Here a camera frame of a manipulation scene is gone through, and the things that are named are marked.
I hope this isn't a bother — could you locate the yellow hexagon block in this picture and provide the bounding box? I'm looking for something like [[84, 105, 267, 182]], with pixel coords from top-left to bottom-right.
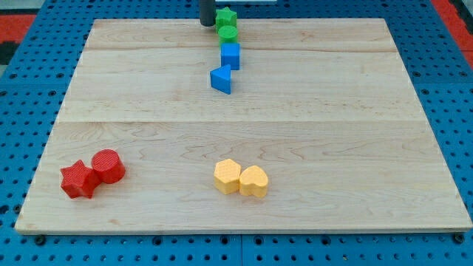
[[214, 159, 241, 194]]

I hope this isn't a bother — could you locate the yellow heart block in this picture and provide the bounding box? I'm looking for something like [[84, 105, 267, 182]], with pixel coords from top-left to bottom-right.
[[239, 166, 269, 198]]

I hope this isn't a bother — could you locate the blue triangle block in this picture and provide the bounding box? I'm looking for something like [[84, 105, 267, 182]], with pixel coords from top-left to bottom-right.
[[210, 64, 231, 95]]

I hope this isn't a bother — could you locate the blue cube block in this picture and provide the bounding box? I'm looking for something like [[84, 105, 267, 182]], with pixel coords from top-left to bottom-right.
[[220, 43, 240, 70]]

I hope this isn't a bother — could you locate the wooden board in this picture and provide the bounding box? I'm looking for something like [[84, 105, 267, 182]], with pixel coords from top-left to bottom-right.
[[16, 18, 472, 235]]

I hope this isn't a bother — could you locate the green cylinder block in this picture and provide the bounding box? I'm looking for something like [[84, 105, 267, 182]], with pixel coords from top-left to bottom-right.
[[217, 25, 239, 45]]

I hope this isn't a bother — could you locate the green star block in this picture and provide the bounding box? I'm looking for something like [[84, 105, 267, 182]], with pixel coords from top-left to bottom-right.
[[215, 7, 237, 31]]

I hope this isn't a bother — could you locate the red cylinder block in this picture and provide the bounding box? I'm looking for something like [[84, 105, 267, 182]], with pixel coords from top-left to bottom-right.
[[92, 149, 126, 184]]

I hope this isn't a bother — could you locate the red star block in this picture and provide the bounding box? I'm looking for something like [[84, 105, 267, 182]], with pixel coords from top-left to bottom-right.
[[61, 160, 101, 199]]

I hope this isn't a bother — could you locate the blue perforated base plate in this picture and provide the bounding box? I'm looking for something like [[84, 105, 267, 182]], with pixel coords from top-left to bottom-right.
[[1, 1, 472, 265]]

